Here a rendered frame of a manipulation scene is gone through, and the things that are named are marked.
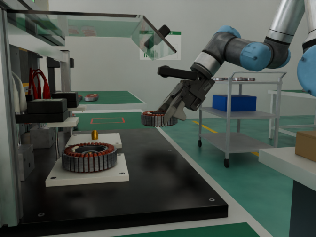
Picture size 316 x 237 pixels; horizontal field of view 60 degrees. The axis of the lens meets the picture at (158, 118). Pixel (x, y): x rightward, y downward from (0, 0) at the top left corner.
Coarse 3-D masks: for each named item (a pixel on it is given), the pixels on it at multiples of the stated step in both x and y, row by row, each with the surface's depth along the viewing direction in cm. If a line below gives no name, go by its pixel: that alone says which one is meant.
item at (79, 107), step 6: (54, 96) 74; (60, 96) 75; (66, 96) 75; (72, 96) 75; (78, 96) 81; (72, 102) 75; (78, 102) 80; (72, 108) 76; (78, 108) 76; (84, 108) 76
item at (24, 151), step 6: (24, 144) 58; (30, 144) 58; (18, 150) 53; (24, 150) 53; (30, 150) 56; (18, 156) 51; (24, 156) 52; (30, 156) 56; (24, 162) 52; (30, 162) 56; (24, 168) 52; (30, 168) 56; (24, 174) 52; (24, 180) 52
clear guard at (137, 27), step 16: (16, 16) 43; (32, 16) 43; (48, 16) 43; (64, 16) 43; (80, 16) 43; (96, 16) 43; (112, 16) 43; (128, 16) 44; (144, 16) 44; (32, 32) 59; (48, 32) 59; (64, 32) 59; (80, 32) 59; (96, 32) 59; (112, 32) 59; (128, 32) 59; (144, 32) 51; (144, 48) 64; (160, 48) 51
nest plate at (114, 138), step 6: (72, 138) 82; (78, 138) 82; (84, 138) 82; (90, 138) 82; (102, 138) 82; (108, 138) 82; (114, 138) 82; (66, 144) 75; (72, 144) 75; (114, 144) 75; (120, 144) 75
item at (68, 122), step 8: (32, 104) 51; (40, 104) 51; (48, 104) 51; (56, 104) 52; (64, 104) 55; (24, 112) 51; (32, 112) 51; (40, 112) 51; (48, 112) 52; (56, 112) 52; (64, 112) 54; (16, 120) 50; (24, 120) 51; (32, 120) 51; (40, 120) 51; (48, 120) 51; (56, 120) 52; (64, 120) 53; (72, 120) 54; (16, 128) 56
